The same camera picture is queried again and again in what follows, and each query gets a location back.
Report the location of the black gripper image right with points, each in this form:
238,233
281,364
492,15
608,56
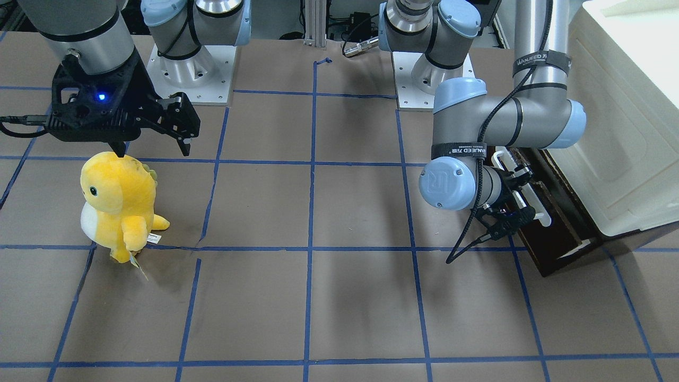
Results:
510,192

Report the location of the silver cable connector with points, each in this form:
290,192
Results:
360,47

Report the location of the grey robot arm image right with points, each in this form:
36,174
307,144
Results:
466,119

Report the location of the black cable image left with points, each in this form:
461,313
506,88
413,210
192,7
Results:
26,120

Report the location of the aluminium profile post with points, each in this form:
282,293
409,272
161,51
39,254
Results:
315,22

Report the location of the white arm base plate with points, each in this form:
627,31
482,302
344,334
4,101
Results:
205,78
417,79

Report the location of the dark wooden drawer white handle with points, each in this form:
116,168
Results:
569,232

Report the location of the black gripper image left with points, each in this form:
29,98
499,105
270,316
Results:
141,91

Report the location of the yellow plush dinosaur toy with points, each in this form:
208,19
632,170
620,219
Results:
119,209

